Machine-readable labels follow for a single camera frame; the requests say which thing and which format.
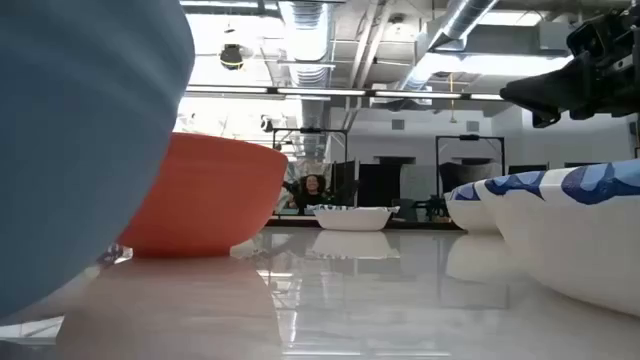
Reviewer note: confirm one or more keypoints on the round black ceiling lamp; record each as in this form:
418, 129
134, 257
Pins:
231, 56

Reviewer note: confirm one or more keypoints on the red bowl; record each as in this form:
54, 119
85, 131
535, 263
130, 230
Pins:
210, 200

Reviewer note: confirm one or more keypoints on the silver smooth ventilation duct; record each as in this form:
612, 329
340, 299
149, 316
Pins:
450, 30

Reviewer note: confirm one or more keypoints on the black metal station frame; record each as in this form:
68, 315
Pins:
310, 131
470, 137

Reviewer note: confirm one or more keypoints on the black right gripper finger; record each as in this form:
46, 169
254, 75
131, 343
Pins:
545, 120
545, 90

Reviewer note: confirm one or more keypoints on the silver ribbed ventilation duct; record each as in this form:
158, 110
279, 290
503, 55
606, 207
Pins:
307, 40

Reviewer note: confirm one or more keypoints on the long ceiling light strip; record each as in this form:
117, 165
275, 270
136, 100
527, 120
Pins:
325, 91

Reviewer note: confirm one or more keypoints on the cream white bowl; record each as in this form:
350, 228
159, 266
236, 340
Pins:
470, 218

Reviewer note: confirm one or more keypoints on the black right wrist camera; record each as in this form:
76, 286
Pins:
595, 35

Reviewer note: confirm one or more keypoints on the black divider panel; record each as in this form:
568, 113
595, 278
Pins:
345, 182
378, 185

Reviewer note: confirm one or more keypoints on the black screen panel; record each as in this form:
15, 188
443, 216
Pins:
527, 168

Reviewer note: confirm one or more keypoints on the person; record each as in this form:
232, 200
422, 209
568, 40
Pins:
310, 192

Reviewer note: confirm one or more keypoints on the grey draped cloth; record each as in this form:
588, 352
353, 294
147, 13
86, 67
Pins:
465, 172

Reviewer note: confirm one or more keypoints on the black aluminium table frame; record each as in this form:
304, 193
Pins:
420, 226

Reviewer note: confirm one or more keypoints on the black monitor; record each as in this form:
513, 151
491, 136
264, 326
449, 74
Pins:
585, 164

